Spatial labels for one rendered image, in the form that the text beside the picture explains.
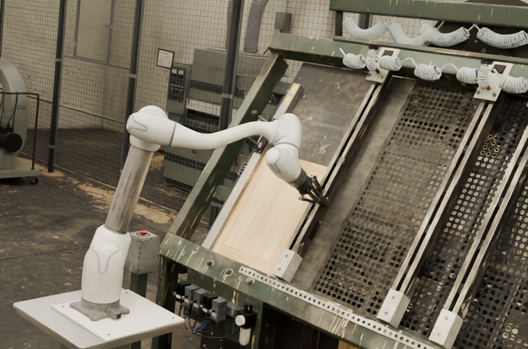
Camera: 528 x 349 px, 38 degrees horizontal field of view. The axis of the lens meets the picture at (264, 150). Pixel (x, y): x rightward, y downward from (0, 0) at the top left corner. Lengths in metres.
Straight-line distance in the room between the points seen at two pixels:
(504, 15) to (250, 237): 1.60
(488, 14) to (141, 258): 2.03
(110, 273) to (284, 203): 0.92
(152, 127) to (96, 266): 0.59
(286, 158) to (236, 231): 0.70
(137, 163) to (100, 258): 0.42
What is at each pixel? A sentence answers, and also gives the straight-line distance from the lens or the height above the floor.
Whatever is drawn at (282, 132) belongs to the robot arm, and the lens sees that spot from 3.18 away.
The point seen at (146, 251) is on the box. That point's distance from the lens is 3.70.
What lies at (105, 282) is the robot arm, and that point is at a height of 0.91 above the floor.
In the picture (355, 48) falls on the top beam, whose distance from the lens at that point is 3.80.
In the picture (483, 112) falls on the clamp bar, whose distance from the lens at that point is 3.33.
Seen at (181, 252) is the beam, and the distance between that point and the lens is 3.79.
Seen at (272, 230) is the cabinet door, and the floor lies 1.05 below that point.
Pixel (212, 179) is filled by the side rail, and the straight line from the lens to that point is 3.94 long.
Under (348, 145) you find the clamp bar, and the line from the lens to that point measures 3.51.
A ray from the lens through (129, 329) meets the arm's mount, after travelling 3.11.
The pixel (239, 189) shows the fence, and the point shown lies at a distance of 3.76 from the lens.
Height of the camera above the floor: 1.97
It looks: 9 degrees down
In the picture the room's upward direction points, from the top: 7 degrees clockwise
